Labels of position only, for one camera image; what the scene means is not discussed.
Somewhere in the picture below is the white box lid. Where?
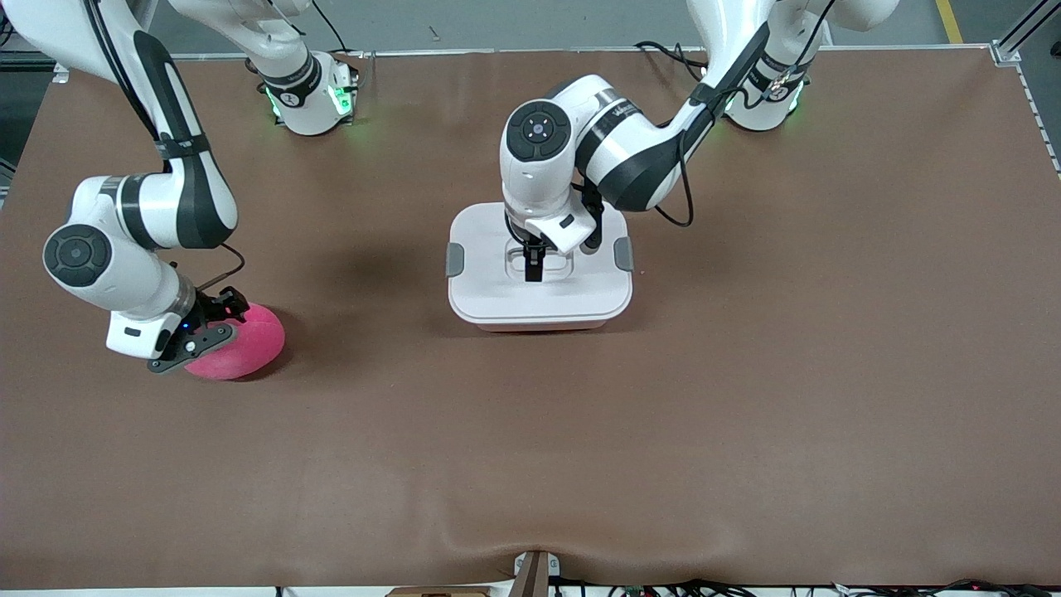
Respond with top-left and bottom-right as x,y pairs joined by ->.
446,201 -> 635,325

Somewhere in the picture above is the pink plush toy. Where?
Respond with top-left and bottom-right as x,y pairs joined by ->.
184,303 -> 287,382

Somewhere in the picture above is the pink translucent plastic box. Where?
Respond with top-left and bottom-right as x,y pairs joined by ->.
474,318 -> 613,333

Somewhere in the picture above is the brown table mat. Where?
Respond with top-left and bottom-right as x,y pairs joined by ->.
0,46 -> 1061,591

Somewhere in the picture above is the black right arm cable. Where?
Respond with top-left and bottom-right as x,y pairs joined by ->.
166,240 -> 246,293

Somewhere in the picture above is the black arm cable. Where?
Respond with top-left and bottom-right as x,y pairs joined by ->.
651,0 -> 838,229
166,240 -> 246,293

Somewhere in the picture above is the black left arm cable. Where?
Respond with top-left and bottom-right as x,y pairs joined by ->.
651,0 -> 838,229

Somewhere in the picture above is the silver table edge rail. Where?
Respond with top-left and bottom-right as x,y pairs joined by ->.
166,43 -> 1000,63

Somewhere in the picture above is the black left base cable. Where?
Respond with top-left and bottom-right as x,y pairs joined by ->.
634,40 -> 710,84

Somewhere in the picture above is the black base cable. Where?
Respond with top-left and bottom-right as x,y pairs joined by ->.
311,0 -> 366,59
634,40 -> 710,84

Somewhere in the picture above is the black right base cable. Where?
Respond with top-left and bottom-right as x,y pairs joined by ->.
311,0 -> 366,59

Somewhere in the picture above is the metal table clamp bracket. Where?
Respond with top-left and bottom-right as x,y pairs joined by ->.
511,550 -> 561,597

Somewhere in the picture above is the aluminium table side rail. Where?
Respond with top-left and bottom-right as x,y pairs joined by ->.
1015,65 -> 1061,179

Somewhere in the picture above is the aluminium frame post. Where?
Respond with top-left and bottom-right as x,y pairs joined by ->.
991,0 -> 1061,69

